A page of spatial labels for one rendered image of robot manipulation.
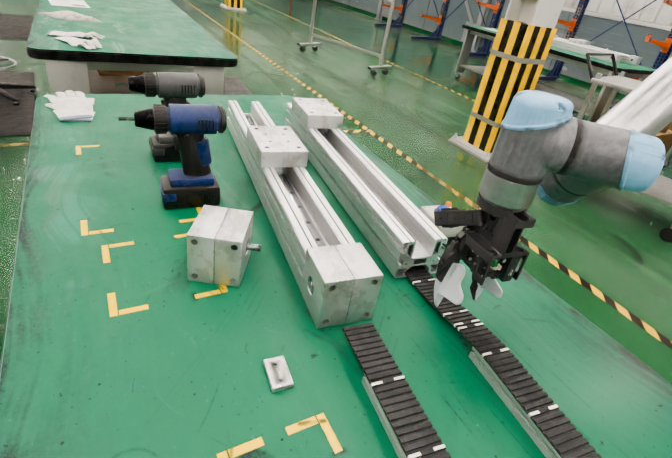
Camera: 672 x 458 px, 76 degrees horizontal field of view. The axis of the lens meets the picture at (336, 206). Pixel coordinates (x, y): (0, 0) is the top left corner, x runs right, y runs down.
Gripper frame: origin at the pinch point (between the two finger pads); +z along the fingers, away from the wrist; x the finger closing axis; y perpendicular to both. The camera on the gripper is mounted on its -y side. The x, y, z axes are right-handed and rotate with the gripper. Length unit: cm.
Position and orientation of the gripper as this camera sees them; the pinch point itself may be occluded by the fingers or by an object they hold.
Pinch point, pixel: (454, 294)
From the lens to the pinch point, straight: 78.1
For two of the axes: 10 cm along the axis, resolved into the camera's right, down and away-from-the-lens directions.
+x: 9.2, -0.5, 3.9
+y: 3.6, 5.1, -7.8
